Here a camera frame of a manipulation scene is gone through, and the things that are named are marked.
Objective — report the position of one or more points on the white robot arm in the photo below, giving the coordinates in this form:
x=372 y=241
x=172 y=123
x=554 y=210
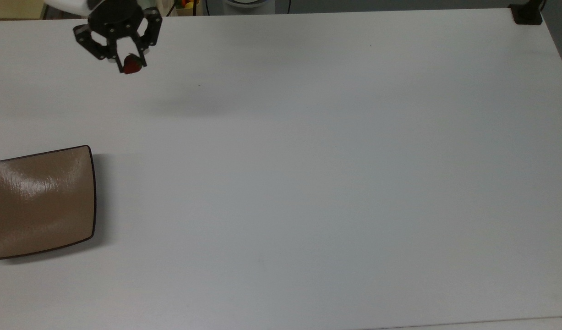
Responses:
x=68 y=4

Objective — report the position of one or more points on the yellow toy fruit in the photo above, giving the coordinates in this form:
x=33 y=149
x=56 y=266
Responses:
x=187 y=4

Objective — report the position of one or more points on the square brown ceramic plate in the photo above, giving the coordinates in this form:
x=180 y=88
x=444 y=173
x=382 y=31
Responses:
x=40 y=201

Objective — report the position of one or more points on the black corner clamp base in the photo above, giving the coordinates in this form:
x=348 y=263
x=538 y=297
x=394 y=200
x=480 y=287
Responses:
x=527 y=13

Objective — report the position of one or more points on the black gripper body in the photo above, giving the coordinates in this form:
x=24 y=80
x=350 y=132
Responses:
x=116 y=17

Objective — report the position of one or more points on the red strawberry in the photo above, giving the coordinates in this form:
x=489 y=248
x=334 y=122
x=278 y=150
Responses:
x=132 y=65

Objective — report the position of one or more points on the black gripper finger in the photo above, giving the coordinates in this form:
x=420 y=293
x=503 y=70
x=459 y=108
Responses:
x=150 y=32
x=94 y=46

